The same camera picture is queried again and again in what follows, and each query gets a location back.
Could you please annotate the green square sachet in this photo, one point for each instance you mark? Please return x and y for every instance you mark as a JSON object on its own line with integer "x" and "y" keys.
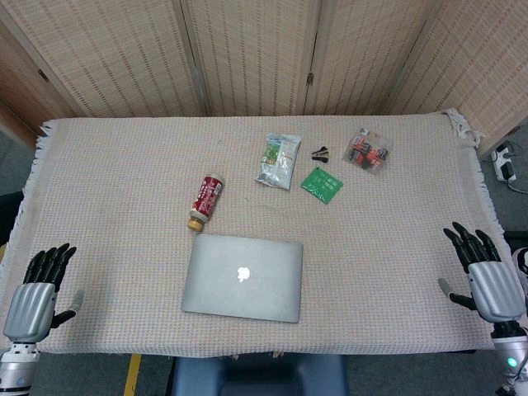
{"x": 322, "y": 185}

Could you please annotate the white green snack packet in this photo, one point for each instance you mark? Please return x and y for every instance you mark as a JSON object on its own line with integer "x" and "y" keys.
{"x": 277, "y": 163}

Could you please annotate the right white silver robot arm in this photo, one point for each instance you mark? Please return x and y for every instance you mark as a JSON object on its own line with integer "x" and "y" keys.
{"x": 511, "y": 359}

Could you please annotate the black binder clip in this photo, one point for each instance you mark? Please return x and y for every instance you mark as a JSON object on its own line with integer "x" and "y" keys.
{"x": 321, "y": 154}

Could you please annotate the silver laptop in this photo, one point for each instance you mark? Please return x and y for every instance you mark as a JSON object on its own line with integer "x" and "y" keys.
{"x": 243, "y": 288}

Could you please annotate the white black sneaker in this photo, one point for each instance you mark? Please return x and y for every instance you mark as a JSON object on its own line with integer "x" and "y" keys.
{"x": 521, "y": 266}

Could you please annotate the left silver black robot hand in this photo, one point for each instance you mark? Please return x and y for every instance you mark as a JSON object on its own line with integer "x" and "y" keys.
{"x": 31, "y": 307}

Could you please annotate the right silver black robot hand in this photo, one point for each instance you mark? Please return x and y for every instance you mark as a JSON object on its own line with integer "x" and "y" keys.
{"x": 497, "y": 290}

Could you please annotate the pink woven tablecloth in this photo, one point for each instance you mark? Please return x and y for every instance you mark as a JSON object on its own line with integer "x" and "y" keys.
{"x": 123, "y": 185}

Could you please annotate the red coffee bottle tan cap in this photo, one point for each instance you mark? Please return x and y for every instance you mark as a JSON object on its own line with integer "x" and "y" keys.
{"x": 208, "y": 198}

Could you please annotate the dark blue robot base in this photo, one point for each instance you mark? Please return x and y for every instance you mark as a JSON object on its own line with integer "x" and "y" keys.
{"x": 260, "y": 377}

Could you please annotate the white power strip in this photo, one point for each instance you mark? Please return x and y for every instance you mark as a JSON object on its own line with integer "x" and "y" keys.
{"x": 504, "y": 163}

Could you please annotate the clear bag of batteries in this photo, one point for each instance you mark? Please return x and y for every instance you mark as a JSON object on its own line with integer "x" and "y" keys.
{"x": 367, "y": 152}

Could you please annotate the woven folding screen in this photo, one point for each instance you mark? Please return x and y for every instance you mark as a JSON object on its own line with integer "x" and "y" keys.
{"x": 247, "y": 53}

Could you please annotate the black chair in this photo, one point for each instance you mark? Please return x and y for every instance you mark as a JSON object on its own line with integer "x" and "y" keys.
{"x": 8, "y": 216}

